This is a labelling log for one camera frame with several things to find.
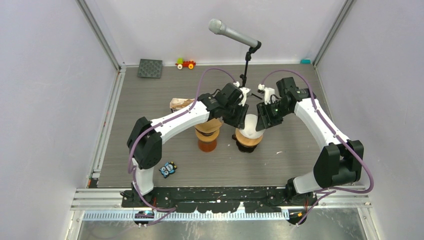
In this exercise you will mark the grey microphone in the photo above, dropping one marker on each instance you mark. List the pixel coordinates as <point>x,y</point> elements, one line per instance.
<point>217,27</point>

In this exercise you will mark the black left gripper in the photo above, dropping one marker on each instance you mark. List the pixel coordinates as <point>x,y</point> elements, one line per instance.
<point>239,122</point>

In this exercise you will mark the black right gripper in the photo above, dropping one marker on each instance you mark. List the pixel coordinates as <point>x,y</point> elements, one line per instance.
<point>263,121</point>

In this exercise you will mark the brown paper coffee filter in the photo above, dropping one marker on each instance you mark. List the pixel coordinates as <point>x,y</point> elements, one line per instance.
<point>210,126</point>

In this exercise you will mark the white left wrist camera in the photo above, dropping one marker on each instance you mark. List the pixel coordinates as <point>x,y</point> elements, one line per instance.
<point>245,93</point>

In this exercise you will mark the orange glass carafe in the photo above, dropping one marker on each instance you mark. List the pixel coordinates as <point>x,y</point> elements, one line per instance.
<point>207,146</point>

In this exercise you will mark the wooden ring collar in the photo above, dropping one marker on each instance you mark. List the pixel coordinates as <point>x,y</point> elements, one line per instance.
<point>245,141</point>

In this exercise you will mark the brown plastic dripper with handle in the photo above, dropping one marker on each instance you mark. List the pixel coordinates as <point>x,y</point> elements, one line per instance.
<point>242,148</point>

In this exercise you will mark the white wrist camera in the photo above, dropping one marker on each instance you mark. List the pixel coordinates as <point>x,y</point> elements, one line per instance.
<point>245,93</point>
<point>267,93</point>

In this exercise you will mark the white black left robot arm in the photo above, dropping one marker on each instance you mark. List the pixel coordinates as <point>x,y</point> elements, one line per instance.
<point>147,137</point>

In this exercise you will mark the black microphone tripod stand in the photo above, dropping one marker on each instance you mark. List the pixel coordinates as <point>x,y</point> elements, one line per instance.
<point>248,57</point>

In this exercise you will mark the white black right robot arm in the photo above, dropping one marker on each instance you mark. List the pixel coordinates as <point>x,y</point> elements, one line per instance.
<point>337,163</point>

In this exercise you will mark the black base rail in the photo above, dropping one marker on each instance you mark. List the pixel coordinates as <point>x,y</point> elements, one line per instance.
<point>254,199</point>

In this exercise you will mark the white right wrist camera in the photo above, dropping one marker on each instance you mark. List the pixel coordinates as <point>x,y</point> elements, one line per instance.
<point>267,93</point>

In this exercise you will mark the teal block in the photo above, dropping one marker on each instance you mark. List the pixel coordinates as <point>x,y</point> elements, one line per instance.
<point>305,61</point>

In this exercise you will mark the blue owl sticker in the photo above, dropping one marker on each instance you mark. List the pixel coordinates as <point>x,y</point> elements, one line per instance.
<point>168,169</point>

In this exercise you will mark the orange coffee filter box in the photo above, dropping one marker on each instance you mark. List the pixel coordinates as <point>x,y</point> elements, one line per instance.
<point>177,104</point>

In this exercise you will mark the white paper coffee filter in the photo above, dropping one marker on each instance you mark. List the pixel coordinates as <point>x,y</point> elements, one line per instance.
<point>249,131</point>

